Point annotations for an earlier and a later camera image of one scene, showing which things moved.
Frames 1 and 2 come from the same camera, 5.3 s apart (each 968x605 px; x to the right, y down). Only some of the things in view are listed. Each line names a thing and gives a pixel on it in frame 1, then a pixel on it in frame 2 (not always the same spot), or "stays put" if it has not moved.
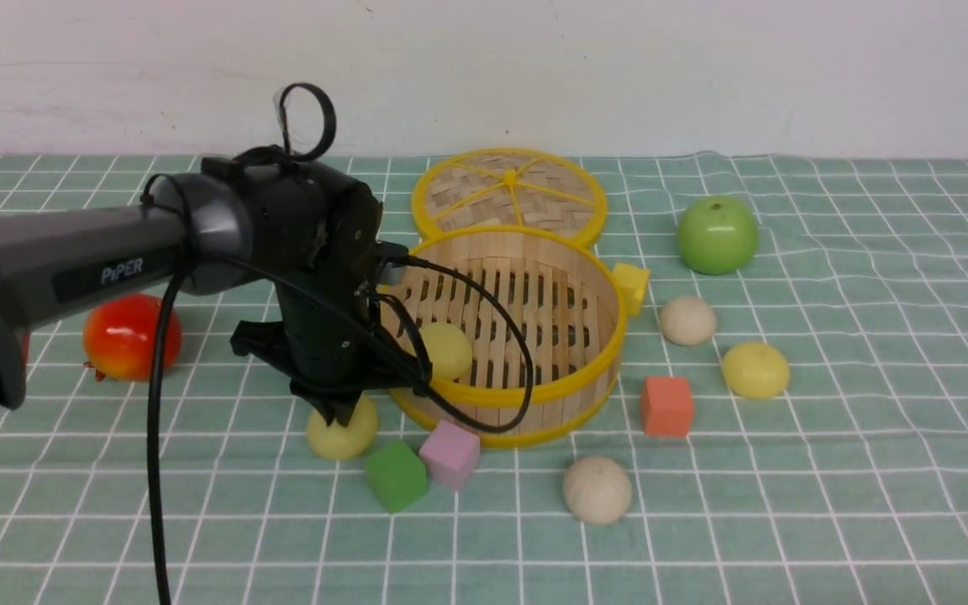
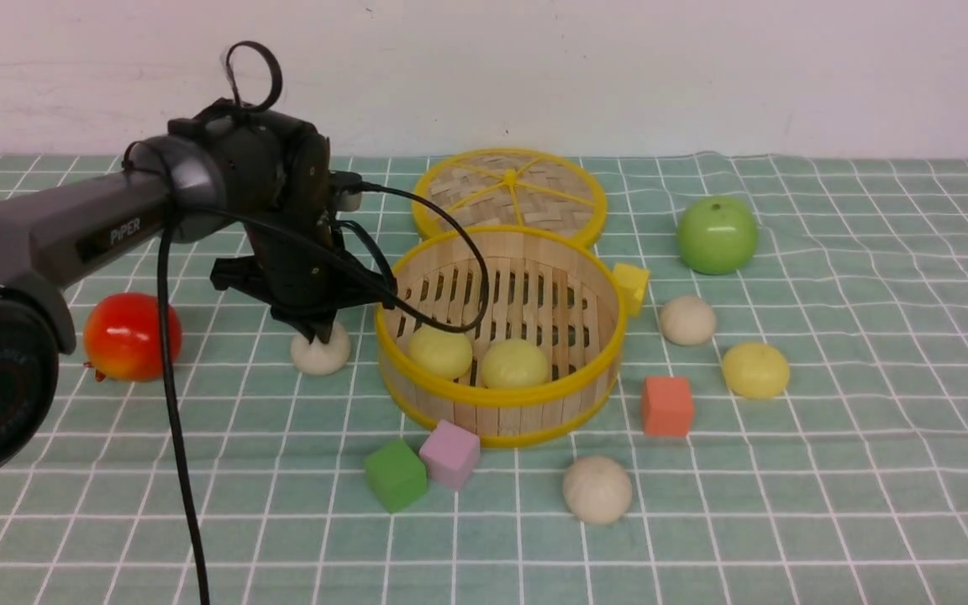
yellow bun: [337, 440] to [513, 363]
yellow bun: [755, 370] stays put
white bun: [687, 321] stays put
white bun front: [597, 490] stays put
